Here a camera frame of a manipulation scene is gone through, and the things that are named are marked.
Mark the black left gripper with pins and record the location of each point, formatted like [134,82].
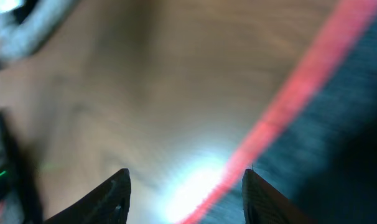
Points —
[19,198]

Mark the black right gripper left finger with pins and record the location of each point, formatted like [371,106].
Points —
[108,203]

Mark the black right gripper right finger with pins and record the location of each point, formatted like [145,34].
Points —
[263,204]

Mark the dark teal athletic pants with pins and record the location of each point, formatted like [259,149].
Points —
[317,142]

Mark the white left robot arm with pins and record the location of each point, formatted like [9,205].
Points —
[25,26]

